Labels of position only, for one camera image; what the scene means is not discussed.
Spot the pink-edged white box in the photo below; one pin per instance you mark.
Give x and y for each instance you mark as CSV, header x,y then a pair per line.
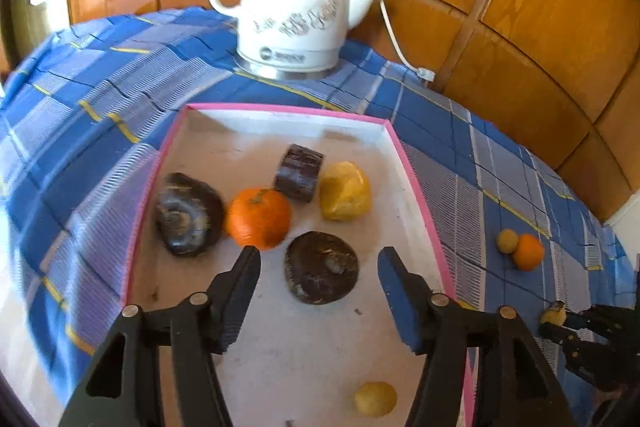
x,y
300,132

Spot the small round yellow fruit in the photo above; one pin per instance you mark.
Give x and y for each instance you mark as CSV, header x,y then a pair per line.
x,y
376,399
506,240

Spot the dark brown mushroom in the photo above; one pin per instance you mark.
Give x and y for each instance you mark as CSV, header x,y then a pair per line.
x,y
321,268

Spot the large yellow fruit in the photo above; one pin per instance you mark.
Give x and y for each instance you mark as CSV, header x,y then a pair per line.
x,y
345,192

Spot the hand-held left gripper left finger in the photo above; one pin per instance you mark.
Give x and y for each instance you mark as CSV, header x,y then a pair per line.
x,y
235,307

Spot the orange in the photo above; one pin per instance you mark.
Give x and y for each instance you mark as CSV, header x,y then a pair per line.
x,y
530,253
258,219

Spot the blue plaid cloth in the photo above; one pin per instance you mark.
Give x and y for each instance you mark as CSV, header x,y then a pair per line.
x,y
75,117

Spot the white floral electric kettle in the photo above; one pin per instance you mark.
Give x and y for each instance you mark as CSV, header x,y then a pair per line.
x,y
295,7

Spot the white power plug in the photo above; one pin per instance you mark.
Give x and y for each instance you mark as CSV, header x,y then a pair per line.
x,y
425,74

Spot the yellow fruit chunk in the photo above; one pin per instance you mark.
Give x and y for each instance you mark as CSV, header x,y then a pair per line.
x,y
553,316

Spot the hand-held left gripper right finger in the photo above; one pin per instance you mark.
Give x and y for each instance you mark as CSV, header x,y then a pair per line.
x,y
400,307

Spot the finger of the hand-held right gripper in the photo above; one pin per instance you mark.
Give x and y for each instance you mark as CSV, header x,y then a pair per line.
x,y
600,322
590,357

